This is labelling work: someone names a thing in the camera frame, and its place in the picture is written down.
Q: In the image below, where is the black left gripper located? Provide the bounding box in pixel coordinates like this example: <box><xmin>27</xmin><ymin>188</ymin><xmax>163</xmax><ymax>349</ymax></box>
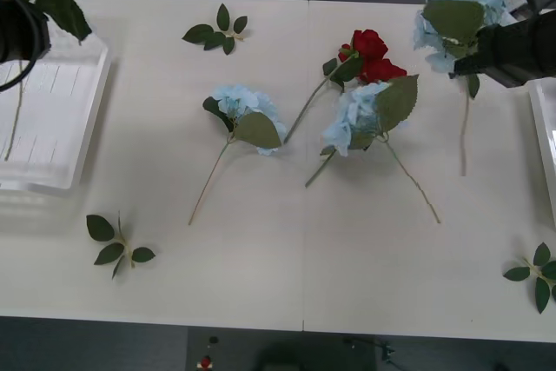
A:
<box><xmin>0</xmin><ymin>0</ymin><xmax>52</xmax><ymax>64</ymax></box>

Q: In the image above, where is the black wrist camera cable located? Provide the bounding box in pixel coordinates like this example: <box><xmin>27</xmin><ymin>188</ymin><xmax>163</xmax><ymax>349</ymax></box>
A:
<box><xmin>0</xmin><ymin>0</ymin><xmax>39</xmax><ymax>92</ymax></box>

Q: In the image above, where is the shallow white box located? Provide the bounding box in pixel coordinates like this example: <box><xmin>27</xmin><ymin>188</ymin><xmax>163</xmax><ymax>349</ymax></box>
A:
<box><xmin>527</xmin><ymin>77</ymin><xmax>556</xmax><ymax>229</ymax></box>
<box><xmin>0</xmin><ymin>36</ymin><xmax>113</xmax><ymax>233</ymax></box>

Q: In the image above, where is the green leaf twig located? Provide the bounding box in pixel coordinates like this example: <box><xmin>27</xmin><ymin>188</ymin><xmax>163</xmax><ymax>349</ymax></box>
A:
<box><xmin>85</xmin><ymin>210</ymin><xmax>156</xmax><ymax>281</ymax></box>
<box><xmin>502</xmin><ymin>242</ymin><xmax>556</xmax><ymax>315</ymax></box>
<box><xmin>182</xmin><ymin>3</ymin><xmax>252</xmax><ymax>56</ymax></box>

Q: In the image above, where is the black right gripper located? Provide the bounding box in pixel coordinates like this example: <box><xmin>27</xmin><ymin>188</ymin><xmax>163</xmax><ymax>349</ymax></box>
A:
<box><xmin>453</xmin><ymin>14</ymin><xmax>542</xmax><ymax>80</ymax></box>

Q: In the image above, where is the pale blue flower green stem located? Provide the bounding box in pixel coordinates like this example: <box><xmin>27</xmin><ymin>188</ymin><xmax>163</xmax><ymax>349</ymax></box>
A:
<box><xmin>0</xmin><ymin>0</ymin><xmax>93</xmax><ymax>162</ymax></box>
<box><xmin>320</xmin><ymin>74</ymin><xmax>442</xmax><ymax>224</ymax></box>
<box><xmin>188</xmin><ymin>83</ymin><xmax>288</xmax><ymax>227</ymax></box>
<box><xmin>412</xmin><ymin>0</ymin><xmax>518</xmax><ymax>177</ymax></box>

